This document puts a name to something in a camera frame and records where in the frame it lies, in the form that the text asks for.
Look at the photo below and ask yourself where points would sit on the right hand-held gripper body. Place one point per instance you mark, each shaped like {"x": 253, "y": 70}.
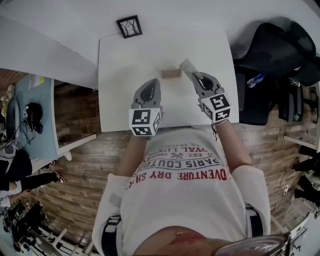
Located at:
{"x": 215, "y": 103}

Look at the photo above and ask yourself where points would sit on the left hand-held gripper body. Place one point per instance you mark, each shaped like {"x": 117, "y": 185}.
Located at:
{"x": 147, "y": 105}

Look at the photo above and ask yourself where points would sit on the brown wooden card holder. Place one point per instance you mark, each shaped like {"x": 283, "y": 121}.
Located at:
{"x": 171, "y": 73}

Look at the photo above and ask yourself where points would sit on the pale printed card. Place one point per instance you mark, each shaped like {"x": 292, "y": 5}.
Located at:
{"x": 187, "y": 66}

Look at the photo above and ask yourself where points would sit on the person's right forearm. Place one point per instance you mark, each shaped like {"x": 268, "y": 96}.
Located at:
{"x": 232, "y": 147}

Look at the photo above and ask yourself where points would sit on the person's left forearm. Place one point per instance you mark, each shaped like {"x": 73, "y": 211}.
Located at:
{"x": 132, "y": 155}

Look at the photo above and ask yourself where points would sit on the clear plastic water bottle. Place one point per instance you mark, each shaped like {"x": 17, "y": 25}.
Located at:
{"x": 255, "y": 80}

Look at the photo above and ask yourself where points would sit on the black bag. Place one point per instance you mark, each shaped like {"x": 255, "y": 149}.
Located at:
{"x": 291, "y": 105}

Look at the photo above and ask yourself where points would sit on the black office chair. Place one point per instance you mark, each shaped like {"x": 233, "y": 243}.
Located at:
{"x": 272, "y": 50}

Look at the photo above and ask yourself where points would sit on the white printed t-shirt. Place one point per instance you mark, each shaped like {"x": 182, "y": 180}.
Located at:
{"x": 182, "y": 195}

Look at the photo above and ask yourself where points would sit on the light blue desk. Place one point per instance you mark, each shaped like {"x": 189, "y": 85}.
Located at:
{"x": 42, "y": 105}

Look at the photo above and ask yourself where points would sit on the white power strip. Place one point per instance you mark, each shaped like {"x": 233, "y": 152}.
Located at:
{"x": 285, "y": 189}

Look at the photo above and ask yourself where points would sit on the black headset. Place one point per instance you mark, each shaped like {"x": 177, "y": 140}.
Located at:
{"x": 33, "y": 115}

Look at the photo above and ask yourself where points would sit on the eyeglasses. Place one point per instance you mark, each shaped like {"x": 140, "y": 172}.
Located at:
{"x": 255, "y": 243}

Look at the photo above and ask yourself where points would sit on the black picture frame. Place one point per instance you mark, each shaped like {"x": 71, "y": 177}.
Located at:
{"x": 129, "y": 26}

